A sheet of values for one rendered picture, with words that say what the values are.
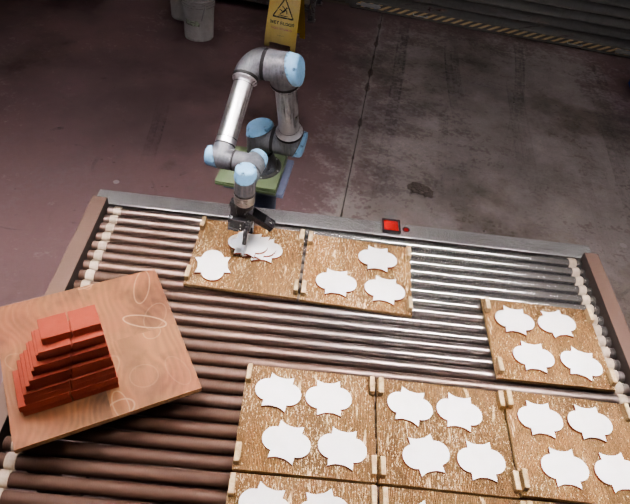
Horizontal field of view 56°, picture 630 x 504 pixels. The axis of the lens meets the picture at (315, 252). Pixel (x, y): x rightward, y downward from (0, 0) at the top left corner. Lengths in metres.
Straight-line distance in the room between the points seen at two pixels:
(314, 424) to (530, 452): 0.66
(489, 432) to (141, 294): 1.18
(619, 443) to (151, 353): 1.48
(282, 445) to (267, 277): 0.66
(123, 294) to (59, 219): 1.93
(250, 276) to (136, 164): 2.20
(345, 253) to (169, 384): 0.90
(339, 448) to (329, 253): 0.81
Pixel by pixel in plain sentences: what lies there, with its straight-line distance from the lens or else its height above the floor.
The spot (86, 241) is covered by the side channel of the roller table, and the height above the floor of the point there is 0.95.
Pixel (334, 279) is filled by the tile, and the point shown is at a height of 0.95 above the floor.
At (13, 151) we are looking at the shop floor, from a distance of 4.52.
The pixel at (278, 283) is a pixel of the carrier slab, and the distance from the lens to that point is 2.18.
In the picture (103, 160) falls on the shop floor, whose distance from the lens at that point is 4.32.
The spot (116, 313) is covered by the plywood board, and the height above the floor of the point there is 1.04.
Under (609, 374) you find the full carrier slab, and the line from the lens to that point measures 2.30.
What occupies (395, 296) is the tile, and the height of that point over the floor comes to 0.95.
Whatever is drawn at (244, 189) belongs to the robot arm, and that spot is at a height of 1.25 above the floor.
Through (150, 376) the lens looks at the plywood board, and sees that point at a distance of 1.83.
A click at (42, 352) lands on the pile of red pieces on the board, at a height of 1.29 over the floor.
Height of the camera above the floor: 2.56
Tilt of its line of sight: 45 degrees down
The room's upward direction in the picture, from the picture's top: 9 degrees clockwise
